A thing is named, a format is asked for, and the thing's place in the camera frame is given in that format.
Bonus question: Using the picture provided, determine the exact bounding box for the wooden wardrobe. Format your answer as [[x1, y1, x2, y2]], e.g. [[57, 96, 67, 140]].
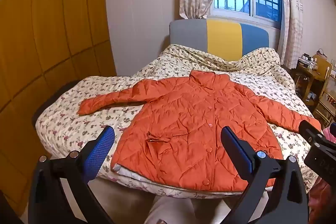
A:
[[0, 0, 117, 214]]

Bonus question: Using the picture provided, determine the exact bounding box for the long patterned curtain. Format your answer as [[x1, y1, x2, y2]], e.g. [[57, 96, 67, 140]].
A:
[[274, 0, 303, 69]]

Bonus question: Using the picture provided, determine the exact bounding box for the orange quilted jacket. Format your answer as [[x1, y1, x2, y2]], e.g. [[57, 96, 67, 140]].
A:
[[78, 69, 322, 192]]

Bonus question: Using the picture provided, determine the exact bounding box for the round tin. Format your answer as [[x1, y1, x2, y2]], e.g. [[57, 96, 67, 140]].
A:
[[297, 55, 311, 70]]

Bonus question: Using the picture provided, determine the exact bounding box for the person's leg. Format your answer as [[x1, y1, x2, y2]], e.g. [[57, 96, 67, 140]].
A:
[[144, 195, 196, 224]]

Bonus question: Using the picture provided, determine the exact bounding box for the red cloth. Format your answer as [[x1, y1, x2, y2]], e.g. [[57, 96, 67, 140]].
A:
[[308, 177, 336, 224]]

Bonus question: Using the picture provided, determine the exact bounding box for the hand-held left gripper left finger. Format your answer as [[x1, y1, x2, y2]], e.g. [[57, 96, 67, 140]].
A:
[[28, 125, 116, 224]]

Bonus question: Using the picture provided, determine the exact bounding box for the bed with floral cover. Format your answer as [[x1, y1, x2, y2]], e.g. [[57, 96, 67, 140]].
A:
[[35, 43, 319, 199]]

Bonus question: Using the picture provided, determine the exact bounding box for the pink cloth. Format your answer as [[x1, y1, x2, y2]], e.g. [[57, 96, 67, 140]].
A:
[[323, 127, 336, 144]]

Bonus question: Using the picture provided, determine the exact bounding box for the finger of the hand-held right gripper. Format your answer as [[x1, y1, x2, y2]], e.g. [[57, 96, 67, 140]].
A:
[[299, 120, 332, 149]]

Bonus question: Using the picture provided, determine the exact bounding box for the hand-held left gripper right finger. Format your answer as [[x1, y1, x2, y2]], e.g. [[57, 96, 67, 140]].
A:
[[220, 126, 315, 224]]

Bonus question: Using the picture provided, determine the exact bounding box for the wooden desk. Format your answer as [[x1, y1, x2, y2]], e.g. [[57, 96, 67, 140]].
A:
[[291, 67, 323, 106]]

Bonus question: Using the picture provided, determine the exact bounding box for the grey yellow blue headboard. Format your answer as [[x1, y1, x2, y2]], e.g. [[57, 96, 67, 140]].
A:
[[169, 18, 270, 62]]

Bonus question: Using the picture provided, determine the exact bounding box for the wooden chair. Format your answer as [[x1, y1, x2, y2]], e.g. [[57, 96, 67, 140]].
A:
[[306, 54, 336, 125]]

